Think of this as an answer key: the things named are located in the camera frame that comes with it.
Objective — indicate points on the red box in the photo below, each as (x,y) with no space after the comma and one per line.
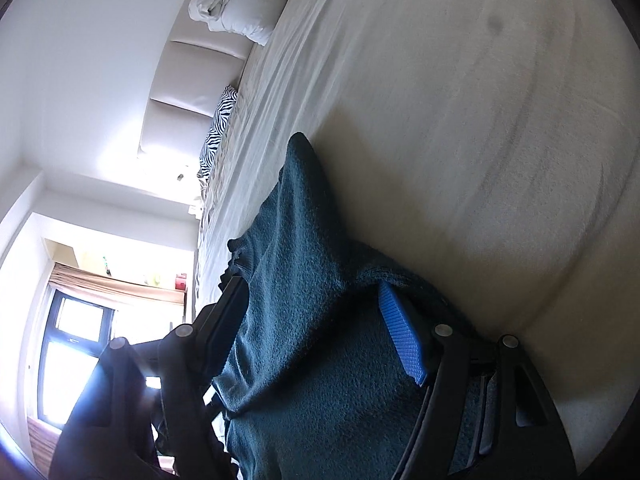
(180,281)

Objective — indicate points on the bed with cream sheet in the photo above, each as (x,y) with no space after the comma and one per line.
(450,135)

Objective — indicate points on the black framed window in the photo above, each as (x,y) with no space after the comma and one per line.
(70,350)

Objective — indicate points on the built-in wall shelf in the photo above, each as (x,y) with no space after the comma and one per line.
(90,255)

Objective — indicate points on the zebra print pillow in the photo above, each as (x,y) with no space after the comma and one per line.
(220,125)

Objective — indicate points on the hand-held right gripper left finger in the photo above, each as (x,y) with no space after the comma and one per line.
(216,331)

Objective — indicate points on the dark teal fleece garment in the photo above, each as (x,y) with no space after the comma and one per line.
(300,360)

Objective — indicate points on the beige curtain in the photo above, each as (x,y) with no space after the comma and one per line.
(120,287)

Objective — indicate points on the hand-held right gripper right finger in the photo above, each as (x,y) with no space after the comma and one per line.
(404,332)

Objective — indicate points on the white pillows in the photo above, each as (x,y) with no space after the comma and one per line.
(245,0)

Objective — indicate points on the cream padded headboard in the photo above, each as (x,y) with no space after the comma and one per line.
(185,95)

